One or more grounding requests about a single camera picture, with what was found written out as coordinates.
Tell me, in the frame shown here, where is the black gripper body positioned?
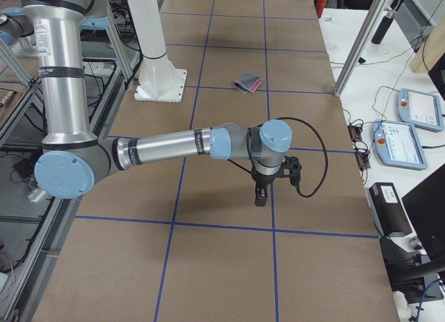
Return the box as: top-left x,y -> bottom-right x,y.
252,163 -> 280,190

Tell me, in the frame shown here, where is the pink and grey towel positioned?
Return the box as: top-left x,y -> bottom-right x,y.
233,72 -> 263,94

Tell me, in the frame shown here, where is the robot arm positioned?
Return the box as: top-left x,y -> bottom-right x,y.
21,0 -> 293,207
1,7 -> 108,46

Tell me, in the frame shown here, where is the black power box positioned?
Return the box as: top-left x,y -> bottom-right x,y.
368,182 -> 412,238

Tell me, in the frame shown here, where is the near teach pendant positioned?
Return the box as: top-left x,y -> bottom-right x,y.
372,120 -> 428,170

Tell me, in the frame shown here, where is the teach pendant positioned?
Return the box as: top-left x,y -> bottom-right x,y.
396,88 -> 444,132
372,120 -> 428,170

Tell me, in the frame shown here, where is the black computer monitor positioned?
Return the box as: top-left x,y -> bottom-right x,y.
402,166 -> 444,255

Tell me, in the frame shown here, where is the far teach pendant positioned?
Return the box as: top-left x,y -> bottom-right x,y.
396,88 -> 444,132

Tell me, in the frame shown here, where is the black microphone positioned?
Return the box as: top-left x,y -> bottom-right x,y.
371,9 -> 396,45

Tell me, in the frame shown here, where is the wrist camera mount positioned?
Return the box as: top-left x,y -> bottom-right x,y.
280,156 -> 302,187

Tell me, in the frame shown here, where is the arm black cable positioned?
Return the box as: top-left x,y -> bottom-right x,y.
227,117 -> 330,199

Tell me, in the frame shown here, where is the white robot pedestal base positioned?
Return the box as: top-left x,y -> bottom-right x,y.
127,0 -> 187,103

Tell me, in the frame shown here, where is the aluminium frame rail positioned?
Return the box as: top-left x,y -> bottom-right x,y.
1,49 -> 142,321

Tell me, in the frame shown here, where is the aluminium frame post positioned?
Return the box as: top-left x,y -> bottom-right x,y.
332,0 -> 388,97

